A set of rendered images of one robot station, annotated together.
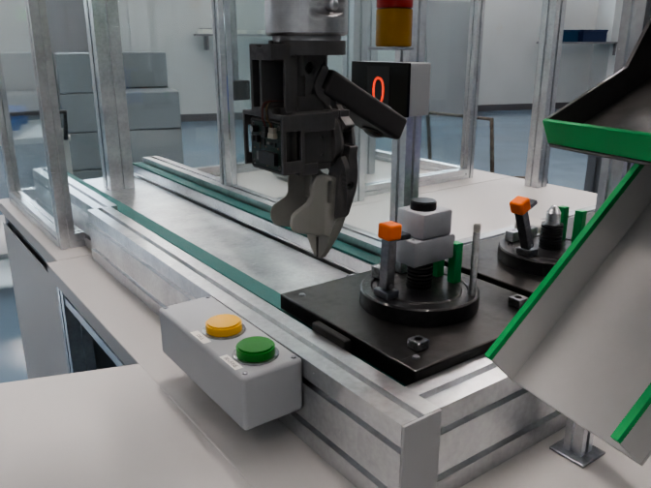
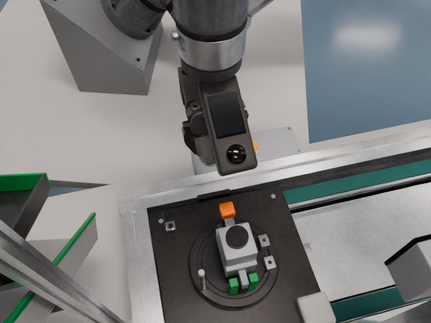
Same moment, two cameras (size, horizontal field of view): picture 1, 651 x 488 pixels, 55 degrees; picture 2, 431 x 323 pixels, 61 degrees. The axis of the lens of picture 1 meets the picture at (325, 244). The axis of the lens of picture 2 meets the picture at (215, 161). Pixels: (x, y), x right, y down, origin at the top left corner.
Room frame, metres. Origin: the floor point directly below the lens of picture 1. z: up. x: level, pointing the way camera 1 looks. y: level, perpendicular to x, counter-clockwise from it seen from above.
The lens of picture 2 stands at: (0.74, -0.29, 1.55)
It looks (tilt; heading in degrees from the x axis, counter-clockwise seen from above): 57 degrees down; 112
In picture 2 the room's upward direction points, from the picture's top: straight up
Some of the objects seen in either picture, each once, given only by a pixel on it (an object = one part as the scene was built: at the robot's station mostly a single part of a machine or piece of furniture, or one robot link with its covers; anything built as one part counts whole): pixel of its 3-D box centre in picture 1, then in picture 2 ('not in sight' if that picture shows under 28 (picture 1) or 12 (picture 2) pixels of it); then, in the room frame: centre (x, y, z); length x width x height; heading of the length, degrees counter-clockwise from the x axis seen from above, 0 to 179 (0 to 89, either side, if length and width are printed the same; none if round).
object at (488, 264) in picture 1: (551, 231); not in sight; (0.84, -0.32, 1.01); 0.24 x 0.24 x 0.13; 36
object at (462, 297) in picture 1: (418, 293); (233, 262); (0.69, -0.11, 0.98); 0.14 x 0.14 x 0.02
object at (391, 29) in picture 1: (393, 27); not in sight; (0.92, -0.09, 1.29); 0.05 x 0.05 x 0.05
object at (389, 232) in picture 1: (393, 255); (228, 223); (0.67, -0.08, 1.04); 0.04 x 0.02 x 0.08; 126
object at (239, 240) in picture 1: (296, 274); (396, 248); (0.95, 0.05, 0.91); 0.84 x 0.28 x 0.10; 36
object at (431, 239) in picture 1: (428, 228); (238, 251); (0.70, -0.12, 1.06); 0.08 x 0.04 x 0.07; 126
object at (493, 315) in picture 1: (418, 309); (233, 266); (0.69, -0.11, 0.96); 0.24 x 0.24 x 0.02; 36
